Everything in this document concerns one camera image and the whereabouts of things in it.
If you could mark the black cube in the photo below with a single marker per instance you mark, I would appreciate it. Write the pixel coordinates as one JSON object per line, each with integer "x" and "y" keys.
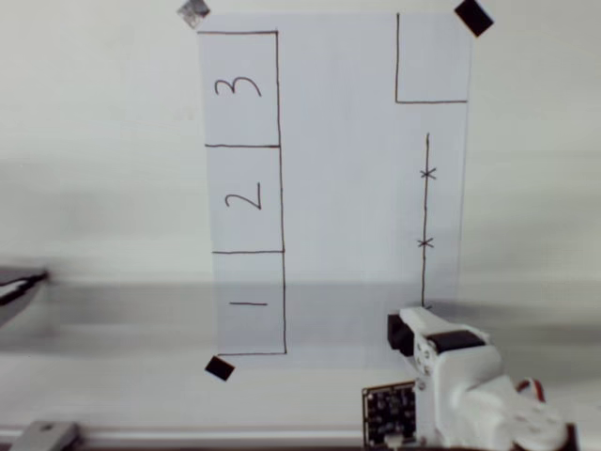
{"x": 399, "y": 336}

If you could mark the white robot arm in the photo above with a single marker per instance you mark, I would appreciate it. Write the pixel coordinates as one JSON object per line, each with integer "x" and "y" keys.
{"x": 502, "y": 418}

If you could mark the white paper sheet with markings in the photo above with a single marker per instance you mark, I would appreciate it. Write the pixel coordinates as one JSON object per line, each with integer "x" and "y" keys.
{"x": 338, "y": 188}

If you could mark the black tape piece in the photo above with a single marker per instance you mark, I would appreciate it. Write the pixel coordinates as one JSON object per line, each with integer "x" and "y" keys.
{"x": 219, "y": 368}
{"x": 474, "y": 16}

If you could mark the grey tape piece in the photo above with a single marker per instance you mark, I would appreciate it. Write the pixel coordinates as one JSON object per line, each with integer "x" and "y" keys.
{"x": 193, "y": 13}

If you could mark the grey metal clamp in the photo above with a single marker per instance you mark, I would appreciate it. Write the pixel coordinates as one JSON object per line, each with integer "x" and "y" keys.
{"x": 44, "y": 434}

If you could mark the grey blurred pointed object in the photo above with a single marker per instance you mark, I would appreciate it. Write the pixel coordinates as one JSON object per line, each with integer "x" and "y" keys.
{"x": 14, "y": 296}

